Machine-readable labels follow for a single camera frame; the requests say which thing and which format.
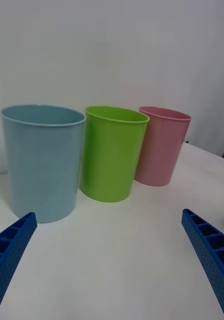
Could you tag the pink plastic bin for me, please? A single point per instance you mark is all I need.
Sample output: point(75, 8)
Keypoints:
point(159, 150)

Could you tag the green plastic bin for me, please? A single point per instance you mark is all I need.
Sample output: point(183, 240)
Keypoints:
point(109, 162)

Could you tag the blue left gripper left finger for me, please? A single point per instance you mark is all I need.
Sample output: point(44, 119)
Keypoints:
point(15, 240)

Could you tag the pale blue plastic bin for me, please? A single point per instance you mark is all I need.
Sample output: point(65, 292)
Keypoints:
point(41, 170)

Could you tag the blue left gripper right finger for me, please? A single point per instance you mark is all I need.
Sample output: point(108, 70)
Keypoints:
point(204, 240)

